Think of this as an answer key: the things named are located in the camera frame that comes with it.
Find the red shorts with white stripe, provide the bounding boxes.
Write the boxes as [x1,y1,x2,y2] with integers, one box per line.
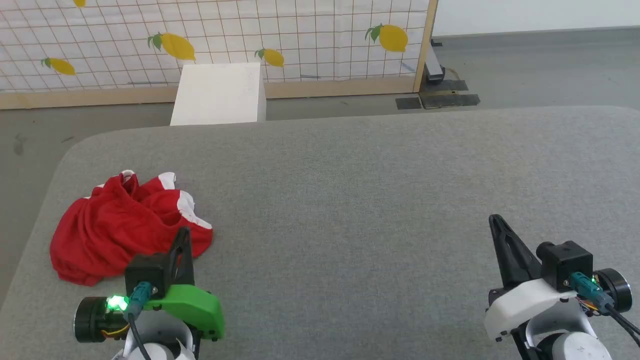
[49,170,215,287]

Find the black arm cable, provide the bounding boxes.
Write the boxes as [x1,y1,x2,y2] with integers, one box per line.
[570,272,640,348]
[124,281,153,360]

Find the lemon print folding screen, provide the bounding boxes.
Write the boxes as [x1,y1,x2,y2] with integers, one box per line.
[0,0,440,110]

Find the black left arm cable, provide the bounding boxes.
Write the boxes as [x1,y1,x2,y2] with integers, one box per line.
[124,281,153,360]

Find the medium black floor mat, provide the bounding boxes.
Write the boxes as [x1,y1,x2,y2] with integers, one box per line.
[424,79,470,93]

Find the dark metal screen foot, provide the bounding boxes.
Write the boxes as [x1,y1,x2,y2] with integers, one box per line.
[422,39,447,83]

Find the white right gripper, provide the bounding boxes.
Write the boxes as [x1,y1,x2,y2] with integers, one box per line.
[484,214,579,343]

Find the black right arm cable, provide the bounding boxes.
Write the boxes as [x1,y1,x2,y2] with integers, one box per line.
[570,272,640,348]

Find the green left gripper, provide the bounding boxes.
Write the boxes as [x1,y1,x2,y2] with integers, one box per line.
[144,226,226,342]

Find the white box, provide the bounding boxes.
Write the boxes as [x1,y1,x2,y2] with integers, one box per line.
[170,62,267,127]

